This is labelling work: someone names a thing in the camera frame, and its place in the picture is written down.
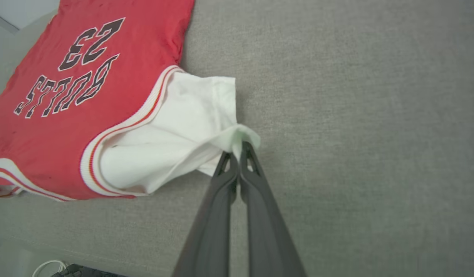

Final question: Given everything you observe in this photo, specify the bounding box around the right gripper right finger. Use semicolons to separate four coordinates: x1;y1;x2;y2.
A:
240;141;307;277

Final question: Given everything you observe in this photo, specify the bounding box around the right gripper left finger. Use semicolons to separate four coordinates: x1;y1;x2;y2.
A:
171;152;240;277

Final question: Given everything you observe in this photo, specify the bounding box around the red white basketball jersey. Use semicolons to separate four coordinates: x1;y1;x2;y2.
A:
0;0;261;203

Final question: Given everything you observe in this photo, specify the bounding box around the dark grey floor object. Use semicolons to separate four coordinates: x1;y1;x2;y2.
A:
51;264;127;277

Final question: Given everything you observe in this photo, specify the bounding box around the white cable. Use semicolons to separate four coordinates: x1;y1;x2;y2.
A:
32;260;69;277

